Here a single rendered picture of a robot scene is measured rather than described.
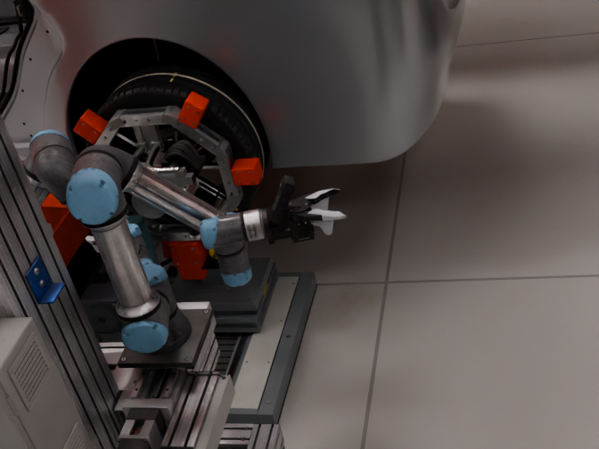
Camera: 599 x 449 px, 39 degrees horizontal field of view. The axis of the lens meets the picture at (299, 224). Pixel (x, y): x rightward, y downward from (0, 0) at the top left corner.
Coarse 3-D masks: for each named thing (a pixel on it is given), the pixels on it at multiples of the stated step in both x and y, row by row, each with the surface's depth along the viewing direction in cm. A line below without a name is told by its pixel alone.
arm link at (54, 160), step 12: (48, 156) 233; (60, 156) 234; (72, 156) 238; (36, 168) 235; (48, 168) 232; (60, 168) 232; (72, 168) 234; (48, 180) 233; (60, 180) 232; (60, 192) 234; (144, 252) 256; (144, 264) 252
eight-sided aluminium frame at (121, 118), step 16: (128, 112) 299; (144, 112) 298; (160, 112) 293; (176, 112) 293; (112, 128) 299; (176, 128) 294; (192, 128) 292; (208, 128) 298; (208, 144) 295; (224, 144) 297; (224, 160) 298; (224, 176) 302; (240, 192) 308; (128, 208) 325; (224, 208) 310; (160, 224) 328; (176, 224) 326; (160, 240) 325; (176, 240) 324; (192, 240) 322
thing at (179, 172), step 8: (152, 128) 295; (152, 136) 297; (152, 144) 298; (160, 144) 298; (152, 152) 293; (152, 160) 290; (152, 168) 284; (160, 168) 283; (168, 168) 282; (176, 168) 281; (184, 168) 281; (176, 176) 282; (184, 176) 282
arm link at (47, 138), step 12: (48, 132) 245; (60, 132) 247; (36, 144) 241; (48, 144) 237; (60, 144) 238; (36, 156) 236; (24, 168) 243; (36, 180) 242; (36, 192) 245; (48, 192) 250
